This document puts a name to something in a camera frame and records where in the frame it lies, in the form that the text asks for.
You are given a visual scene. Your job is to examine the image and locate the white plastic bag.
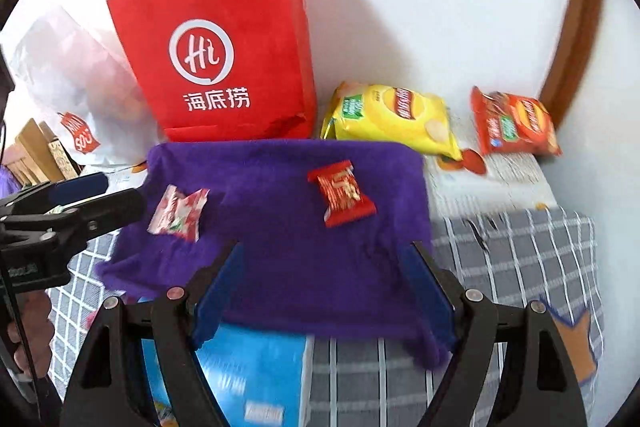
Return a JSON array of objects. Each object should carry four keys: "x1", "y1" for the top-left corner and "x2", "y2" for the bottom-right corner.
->
[{"x1": 0, "y1": 4, "x2": 151, "y2": 168}]

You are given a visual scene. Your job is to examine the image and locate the person's left hand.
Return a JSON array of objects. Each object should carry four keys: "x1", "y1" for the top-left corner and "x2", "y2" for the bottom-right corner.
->
[{"x1": 7, "y1": 289, "x2": 55, "y2": 380}]

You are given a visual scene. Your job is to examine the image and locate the purple towel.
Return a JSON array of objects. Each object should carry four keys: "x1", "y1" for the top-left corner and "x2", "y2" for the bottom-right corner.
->
[{"x1": 95, "y1": 138, "x2": 451, "y2": 370}]

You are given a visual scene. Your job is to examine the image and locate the red paper bag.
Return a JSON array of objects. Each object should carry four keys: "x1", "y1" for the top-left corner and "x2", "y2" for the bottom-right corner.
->
[{"x1": 106, "y1": 0, "x2": 319, "y2": 144}]

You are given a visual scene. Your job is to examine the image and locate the grey checked blanket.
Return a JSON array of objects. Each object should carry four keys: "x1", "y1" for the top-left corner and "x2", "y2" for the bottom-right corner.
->
[{"x1": 47, "y1": 207, "x2": 603, "y2": 427}]

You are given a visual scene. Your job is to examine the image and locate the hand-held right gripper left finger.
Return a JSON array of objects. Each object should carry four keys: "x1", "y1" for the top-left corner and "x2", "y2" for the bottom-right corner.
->
[{"x1": 60, "y1": 239, "x2": 246, "y2": 427}]

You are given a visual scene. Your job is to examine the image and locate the blue box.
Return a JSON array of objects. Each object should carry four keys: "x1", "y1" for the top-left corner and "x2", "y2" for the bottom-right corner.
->
[{"x1": 140, "y1": 297, "x2": 315, "y2": 427}]

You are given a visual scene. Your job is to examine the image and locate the wooden furniture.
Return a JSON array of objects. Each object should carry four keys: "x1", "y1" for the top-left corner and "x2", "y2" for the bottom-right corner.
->
[{"x1": 12, "y1": 117, "x2": 83, "y2": 188}]

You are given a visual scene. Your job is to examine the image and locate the brown wooden door frame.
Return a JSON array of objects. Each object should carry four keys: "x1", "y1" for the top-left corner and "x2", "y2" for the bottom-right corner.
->
[{"x1": 537, "y1": 0, "x2": 608, "y2": 128}]

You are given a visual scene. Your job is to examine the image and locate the yellow chips bag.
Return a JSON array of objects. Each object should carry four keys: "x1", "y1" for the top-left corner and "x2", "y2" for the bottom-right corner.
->
[{"x1": 320, "y1": 80, "x2": 463, "y2": 162}]

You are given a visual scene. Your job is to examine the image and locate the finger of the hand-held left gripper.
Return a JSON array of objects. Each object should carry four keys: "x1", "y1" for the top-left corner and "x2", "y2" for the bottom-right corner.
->
[
  {"x1": 0, "y1": 172, "x2": 109, "y2": 219},
  {"x1": 49, "y1": 188, "x2": 147, "y2": 254}
]

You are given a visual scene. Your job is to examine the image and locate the red chips bag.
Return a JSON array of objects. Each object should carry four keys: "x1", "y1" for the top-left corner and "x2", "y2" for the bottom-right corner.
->
[{"x1": 470, "y1": 86, "x2": 563, "y2": 158}]

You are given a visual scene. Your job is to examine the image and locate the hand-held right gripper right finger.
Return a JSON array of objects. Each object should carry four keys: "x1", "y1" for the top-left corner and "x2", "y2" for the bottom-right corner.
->
[{"x1": 400, "y1": 241, "x2": 588, "y2": 427}]

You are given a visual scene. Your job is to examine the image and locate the pink white candy packet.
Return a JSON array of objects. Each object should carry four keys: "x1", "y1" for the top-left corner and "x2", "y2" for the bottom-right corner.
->
[{"x1": 147, "y1": 184, "x2": 211, "y2": 243}]

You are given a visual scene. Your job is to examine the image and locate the white printed carton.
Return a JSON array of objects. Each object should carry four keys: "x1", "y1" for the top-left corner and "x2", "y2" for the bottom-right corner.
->
[
  {"x1": 80, "y1": 163, "x2": 151, "y2": 196},
  {"x1": 425, "y1": 117, "x2": 558, "y2": 220}
]

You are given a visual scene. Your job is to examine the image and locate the red candy packet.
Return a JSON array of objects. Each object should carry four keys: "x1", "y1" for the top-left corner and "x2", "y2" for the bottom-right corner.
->
[{"x1": 306, "y1": 160, "x2": 378, "y2": 229}]

